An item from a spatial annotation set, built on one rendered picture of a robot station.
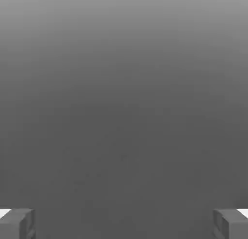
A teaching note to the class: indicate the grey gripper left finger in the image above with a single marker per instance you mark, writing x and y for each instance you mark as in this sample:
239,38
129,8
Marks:
16,224

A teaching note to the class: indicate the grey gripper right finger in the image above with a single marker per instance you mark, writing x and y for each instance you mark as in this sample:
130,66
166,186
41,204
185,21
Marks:
231,224

